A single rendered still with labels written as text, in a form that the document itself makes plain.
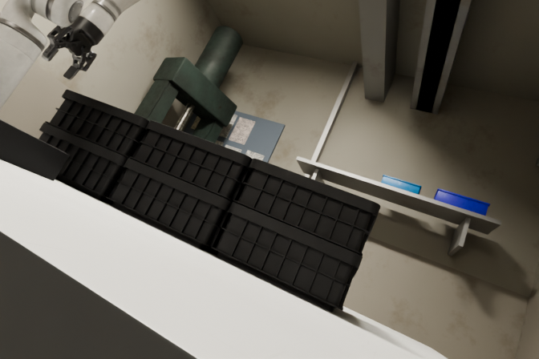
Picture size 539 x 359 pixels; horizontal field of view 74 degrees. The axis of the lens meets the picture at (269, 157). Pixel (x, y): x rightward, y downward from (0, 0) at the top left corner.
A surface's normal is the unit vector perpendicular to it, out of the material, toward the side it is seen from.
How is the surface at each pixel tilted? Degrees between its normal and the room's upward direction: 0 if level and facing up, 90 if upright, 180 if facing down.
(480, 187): 90
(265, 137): 90
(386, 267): 90
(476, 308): 90
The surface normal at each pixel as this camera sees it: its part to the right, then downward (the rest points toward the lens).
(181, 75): 0.75, 0.16
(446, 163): -0.27, -0.39
